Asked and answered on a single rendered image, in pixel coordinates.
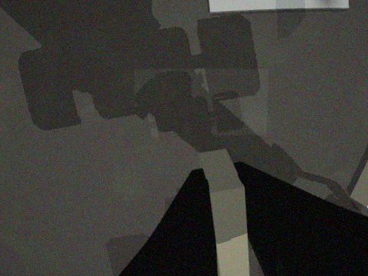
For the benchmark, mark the beige rectangular block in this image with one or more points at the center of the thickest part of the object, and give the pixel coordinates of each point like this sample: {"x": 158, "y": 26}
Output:
{"x": 228, "y": 211}
{"x": 360, "y": 192}

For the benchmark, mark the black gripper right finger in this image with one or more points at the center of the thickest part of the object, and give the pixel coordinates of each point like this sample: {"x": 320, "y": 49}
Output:
{"x": 295, "y": 233}

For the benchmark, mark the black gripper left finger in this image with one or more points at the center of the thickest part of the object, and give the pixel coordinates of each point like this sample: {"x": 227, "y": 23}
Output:
{"x": 183, "y": 243}

